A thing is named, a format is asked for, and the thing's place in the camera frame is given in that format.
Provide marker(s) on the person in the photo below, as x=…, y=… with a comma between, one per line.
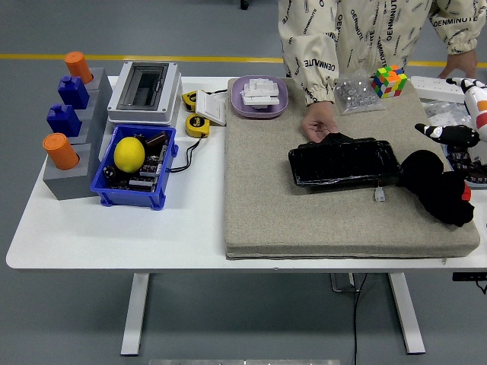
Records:
x=369, y=30

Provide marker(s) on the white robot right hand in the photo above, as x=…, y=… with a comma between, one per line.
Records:
x=477, y=110

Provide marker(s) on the person's left forearm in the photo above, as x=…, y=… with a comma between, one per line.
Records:
x=454, y=26

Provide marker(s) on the metal under-table bracket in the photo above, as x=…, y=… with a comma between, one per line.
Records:
x=342, y=289

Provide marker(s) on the clear bag of metal nuts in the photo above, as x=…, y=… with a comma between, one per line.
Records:
x=357, y=95

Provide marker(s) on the orange cylinder peg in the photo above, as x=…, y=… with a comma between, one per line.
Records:
x=61, y=150
x=78, y=66

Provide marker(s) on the colourful puzzle cube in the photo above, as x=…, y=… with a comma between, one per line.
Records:
x=389, y=80

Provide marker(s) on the purple square bowl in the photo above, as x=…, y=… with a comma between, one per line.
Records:
x=239, y=106

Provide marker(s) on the person's right hand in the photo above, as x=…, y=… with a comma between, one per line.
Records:
x=319, y=121

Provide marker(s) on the black electronic circuit parts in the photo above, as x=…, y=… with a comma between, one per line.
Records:
x=150, y=171

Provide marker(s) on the black chair caster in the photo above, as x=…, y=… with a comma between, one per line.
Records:
x=244, y=4

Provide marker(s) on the grey stepped block holder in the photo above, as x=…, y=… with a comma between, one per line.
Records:
x=68, y=186

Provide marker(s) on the blue plastic bin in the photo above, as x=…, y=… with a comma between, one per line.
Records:
x=129, y=197

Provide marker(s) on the grey white electrical enclosure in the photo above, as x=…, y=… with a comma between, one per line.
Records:
x=167, y=95

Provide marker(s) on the white power strip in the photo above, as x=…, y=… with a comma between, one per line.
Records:
x=433, y=87

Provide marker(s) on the clear plastic bags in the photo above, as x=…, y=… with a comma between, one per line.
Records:
x=445, y=112

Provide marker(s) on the beige fabric mat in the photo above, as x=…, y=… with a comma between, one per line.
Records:
x=266, y=190

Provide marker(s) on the white wall switch plate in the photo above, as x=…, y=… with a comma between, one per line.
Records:
x=212, y=108

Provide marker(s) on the white table leg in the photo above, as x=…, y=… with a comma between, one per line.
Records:
x=135, y=315
x=407, y=315

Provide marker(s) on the grey metal part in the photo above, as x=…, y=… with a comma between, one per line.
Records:
x=480, y=154

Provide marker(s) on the person's right forearm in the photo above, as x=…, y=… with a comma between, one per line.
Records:
x=312, y=64

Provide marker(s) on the white plastic parts pile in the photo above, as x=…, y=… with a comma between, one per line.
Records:
x=260, y=93

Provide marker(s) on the blue block peg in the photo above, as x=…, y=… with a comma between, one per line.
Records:
x=73, y=91
x=64, y=119

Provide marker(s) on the yellow tape measure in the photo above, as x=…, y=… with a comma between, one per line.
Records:
x=188, y=100
x=196, y=124

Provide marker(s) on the blue rimmed parts tray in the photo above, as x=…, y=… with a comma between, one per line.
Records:
x=472, y=178

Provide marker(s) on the black rag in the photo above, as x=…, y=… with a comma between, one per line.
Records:
x=437, y=186

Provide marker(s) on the yellow lemon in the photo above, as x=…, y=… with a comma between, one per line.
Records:
x=129, y=154

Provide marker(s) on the black table control box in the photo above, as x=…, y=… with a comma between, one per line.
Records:
x=468, y=277

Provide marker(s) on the person's left hand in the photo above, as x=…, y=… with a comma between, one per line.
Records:
x=462, y=64

